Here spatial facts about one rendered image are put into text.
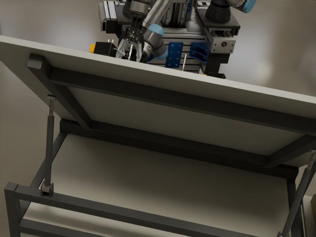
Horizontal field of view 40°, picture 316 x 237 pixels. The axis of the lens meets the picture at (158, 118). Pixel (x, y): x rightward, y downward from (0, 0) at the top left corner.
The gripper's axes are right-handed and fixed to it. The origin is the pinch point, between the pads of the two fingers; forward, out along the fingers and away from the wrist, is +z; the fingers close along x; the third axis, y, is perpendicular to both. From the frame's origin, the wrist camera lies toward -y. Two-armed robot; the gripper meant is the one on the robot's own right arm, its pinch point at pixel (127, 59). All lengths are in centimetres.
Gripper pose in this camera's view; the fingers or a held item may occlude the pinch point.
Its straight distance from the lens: 189.2
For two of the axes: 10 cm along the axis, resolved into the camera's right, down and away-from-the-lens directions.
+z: -2.4, 9.4, 2.2
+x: 9.7, 2.3, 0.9
